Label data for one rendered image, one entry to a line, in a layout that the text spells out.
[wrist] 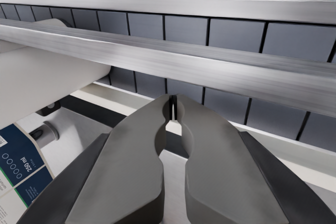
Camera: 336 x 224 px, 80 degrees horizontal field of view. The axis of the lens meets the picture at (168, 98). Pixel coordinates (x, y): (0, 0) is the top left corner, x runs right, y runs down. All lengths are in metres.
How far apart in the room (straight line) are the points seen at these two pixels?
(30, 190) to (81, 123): 0.18
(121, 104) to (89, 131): 0.16
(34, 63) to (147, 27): 0.09
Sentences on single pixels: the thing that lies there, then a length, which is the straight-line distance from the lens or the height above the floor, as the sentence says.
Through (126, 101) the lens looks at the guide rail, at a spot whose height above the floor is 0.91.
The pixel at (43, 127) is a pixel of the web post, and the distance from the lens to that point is 0.45.
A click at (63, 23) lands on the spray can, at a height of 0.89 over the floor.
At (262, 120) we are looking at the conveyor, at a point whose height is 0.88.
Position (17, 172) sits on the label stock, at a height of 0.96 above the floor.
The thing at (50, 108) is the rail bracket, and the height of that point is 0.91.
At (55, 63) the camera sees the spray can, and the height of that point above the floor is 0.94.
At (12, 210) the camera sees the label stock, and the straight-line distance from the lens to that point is 0.48.
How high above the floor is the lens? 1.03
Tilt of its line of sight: 47 degrees down
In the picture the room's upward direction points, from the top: 132 degrees counter-clockwise
